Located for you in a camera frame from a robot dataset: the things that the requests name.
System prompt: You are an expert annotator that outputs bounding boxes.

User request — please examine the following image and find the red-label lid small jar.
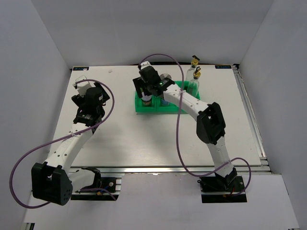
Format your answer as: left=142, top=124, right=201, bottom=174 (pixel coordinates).
left=141, top=96, right=152, bottom=107

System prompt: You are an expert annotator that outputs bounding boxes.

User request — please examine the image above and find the silver-lid white powder jar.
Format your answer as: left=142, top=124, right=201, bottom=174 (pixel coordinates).
left=160, top=73, right=172, bottom=80

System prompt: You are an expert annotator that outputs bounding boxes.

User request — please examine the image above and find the blue-label white shaker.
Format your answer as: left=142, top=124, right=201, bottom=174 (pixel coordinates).
left=160, top=99, right=169, bottom=106

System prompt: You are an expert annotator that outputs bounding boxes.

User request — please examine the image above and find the glass cruet with dark spice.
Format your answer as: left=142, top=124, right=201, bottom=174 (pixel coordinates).
left=185, top=55, right=200, bottom=81

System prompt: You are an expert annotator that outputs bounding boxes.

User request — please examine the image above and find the clear glass cruet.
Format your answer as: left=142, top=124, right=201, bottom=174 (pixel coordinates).
left=187, top=67, right=201, bottom=97

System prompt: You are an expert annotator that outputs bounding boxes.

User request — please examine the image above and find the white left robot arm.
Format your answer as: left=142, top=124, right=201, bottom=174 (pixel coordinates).
left=31, top=80, right=110, bottom=206

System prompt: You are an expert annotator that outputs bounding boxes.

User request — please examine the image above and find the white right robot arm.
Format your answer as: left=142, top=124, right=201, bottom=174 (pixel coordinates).
left=133, top=61, right=237, bottom=191

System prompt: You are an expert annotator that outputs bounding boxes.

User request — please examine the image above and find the green three-compartment tray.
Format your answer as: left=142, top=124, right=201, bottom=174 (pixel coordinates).
left=134, top=93, right=178, bottom=114

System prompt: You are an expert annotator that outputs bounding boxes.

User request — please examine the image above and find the right blue table sticker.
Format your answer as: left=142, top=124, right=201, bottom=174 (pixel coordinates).
left=215, top=65, right=232, bottom=69

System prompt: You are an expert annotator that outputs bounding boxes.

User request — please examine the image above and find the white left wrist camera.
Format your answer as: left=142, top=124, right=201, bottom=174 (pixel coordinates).
left=73, top=75, right=93, bottom=97

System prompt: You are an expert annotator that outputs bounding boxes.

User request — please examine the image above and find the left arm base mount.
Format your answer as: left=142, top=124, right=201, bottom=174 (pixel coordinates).
left=69, top=167, right=122, bottom=201

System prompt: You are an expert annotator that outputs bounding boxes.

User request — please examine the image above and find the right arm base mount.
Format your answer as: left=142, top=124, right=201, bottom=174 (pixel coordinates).
left=197, top=176, right=247, bottom=204

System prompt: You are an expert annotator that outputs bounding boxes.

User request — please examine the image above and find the aluminium side rail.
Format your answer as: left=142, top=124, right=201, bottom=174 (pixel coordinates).
left=232, top=64, right=272, bottom=174

